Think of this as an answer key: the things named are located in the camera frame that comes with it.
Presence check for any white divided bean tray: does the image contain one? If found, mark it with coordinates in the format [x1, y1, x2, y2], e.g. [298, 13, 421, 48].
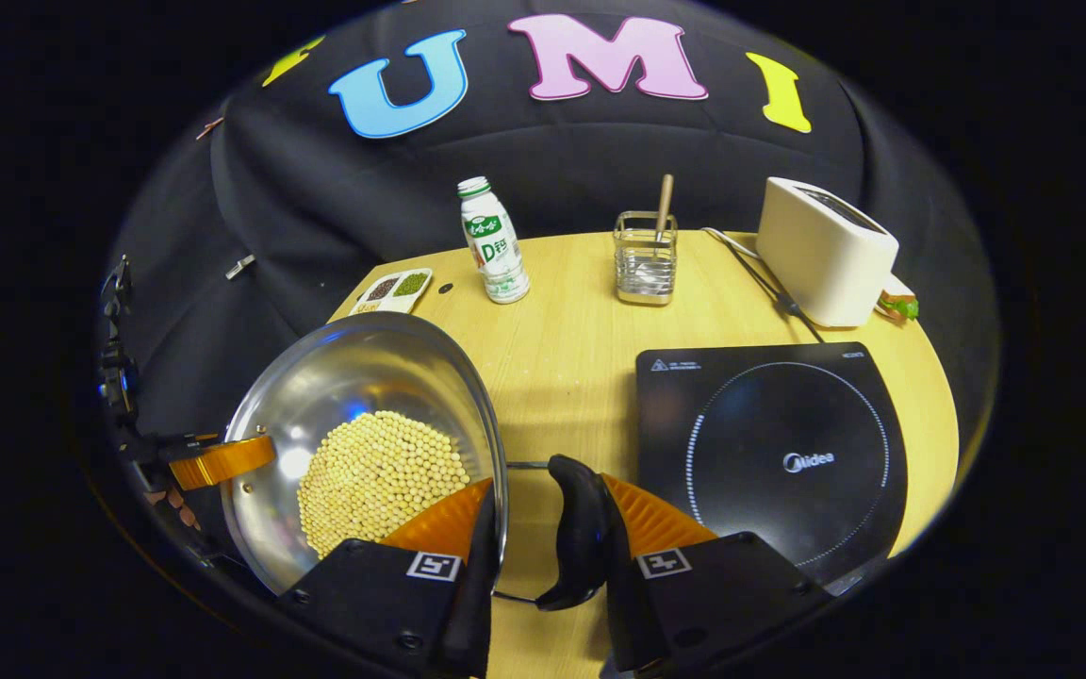
[348, 268, 434, 317]

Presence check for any toaster power cable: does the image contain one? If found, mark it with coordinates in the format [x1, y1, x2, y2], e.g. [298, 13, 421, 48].
[701, 226, 827, 344]

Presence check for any pile of yellow soybeans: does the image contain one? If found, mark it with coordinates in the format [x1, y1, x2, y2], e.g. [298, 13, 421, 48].
[296, 410, 470, 559]

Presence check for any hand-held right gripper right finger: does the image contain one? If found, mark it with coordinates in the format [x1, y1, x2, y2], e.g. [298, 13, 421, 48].
[600, 474, 836, 674]

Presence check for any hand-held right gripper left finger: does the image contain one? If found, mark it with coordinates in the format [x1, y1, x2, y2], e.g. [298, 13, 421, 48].
[277, 478, 502, 678]

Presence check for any wooden stick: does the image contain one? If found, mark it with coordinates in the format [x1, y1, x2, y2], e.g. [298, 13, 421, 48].
[653, 174, 675, 246]

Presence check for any white bottle with green label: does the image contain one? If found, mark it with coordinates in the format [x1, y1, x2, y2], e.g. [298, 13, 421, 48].
[456, 176, 532, 305]

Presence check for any sandwich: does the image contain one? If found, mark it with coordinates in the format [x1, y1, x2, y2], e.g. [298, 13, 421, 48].
[876, 273, 920, 326]

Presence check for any black induction cooktop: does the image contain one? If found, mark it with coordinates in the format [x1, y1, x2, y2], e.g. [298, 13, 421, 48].
[635, 341, 909, 590]

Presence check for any clear utensil holder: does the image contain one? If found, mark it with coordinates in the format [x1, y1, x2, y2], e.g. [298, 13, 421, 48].
[613, 210, 679, 306]

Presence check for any steel pot with black handle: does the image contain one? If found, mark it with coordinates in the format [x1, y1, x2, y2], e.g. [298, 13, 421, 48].
[220, 311, 612, 612]

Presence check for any black backdrop cloth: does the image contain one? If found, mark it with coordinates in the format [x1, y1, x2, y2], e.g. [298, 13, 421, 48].
[105, 0, 1001, 454]

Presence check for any white toaster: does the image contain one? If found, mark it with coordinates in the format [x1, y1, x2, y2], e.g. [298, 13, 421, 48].
[756, 176, 900, 329]

